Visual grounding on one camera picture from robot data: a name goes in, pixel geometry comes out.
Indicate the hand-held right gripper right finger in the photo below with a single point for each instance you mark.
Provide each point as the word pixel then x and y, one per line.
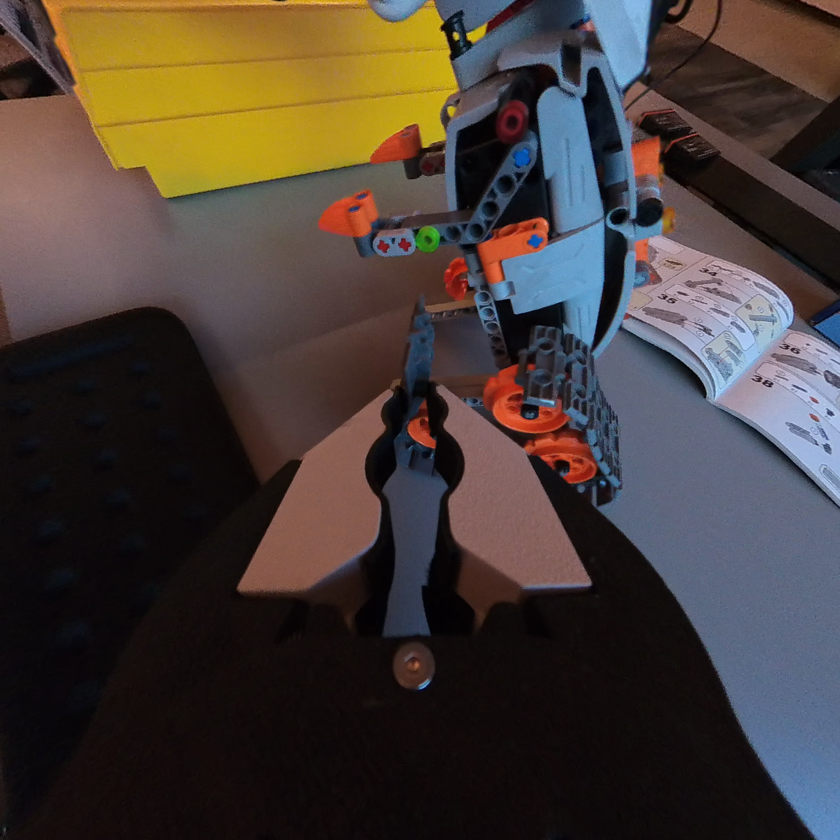
pixel 518 525

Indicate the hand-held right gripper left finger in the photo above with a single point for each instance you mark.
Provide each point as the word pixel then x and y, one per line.
pixel 308 525

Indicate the grey orange toy brick vehicle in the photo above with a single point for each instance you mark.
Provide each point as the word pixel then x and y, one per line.
pixel 577 177

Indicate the grey desk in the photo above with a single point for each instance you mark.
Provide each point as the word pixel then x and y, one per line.
pixel 197 275

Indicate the black perforated chair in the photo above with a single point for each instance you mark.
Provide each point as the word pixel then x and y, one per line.
pixel 98 459

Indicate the white instruction booklet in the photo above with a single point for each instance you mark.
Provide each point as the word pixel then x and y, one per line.
pixel 754 367

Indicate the black battery pack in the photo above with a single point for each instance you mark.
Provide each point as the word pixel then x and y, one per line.
pixel 663 124
pixel 695 151

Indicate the yellow plastic storage bin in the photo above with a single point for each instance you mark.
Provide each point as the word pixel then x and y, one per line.
pixel 262 98

